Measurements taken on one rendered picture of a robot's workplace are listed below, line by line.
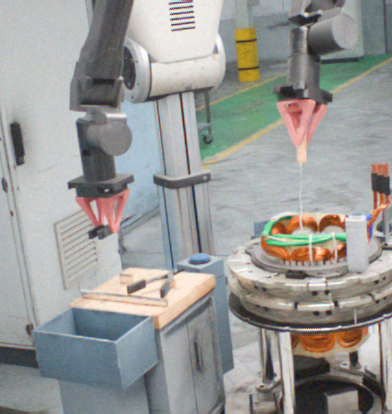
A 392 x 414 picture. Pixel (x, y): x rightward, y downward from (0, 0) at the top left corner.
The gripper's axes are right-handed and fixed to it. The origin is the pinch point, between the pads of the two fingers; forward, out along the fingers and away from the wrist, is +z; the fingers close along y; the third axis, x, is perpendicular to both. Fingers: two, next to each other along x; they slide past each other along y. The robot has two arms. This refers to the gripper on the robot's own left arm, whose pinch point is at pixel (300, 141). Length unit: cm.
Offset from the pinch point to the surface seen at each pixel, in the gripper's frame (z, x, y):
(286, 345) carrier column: 34.9, 1.6, 1.1
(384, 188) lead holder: 6.9, -9.9, 12.2
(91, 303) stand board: 29.9, 29.6, -18.5
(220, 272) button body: 22.4, 28.5, 16.0
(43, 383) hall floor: 72, 204, 116
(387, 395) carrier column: 43.0, -9.1, 18.3
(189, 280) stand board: 24.8, 20.4, -3.3
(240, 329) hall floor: 44, 157, 197
